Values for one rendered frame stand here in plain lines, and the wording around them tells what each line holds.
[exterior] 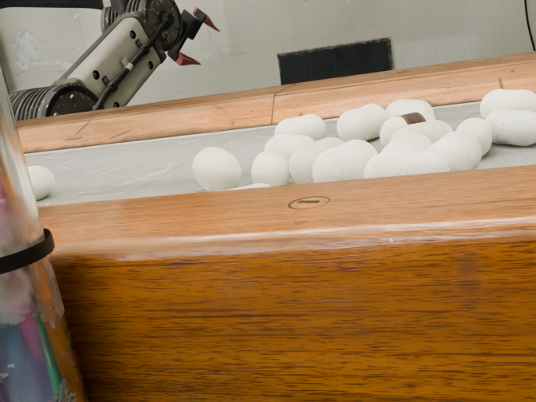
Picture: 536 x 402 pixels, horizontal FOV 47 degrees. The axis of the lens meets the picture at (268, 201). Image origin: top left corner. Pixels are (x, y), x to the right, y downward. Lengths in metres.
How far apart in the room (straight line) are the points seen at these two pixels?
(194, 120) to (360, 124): 0.22
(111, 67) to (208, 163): 0.73
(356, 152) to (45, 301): 0.15
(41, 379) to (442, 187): 0.11
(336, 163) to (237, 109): 0.29
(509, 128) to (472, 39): 2.06
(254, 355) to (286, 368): 0.01
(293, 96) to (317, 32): 1.94
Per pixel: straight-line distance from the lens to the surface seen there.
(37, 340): 0.16
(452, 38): 2.39
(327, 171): 0.26
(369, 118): 0.38
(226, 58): 2.60
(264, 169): 0.28
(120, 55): 1.04
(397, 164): 0.24
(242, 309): 0.16
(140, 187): 0.36
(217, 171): 0.29
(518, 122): 0.32
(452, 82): 0.51
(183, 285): 0.16
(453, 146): 0.26
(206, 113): 0.55
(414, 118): 0.34
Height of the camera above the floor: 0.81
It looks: 15 degrees down
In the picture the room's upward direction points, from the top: 9 degrees counter-clockwise
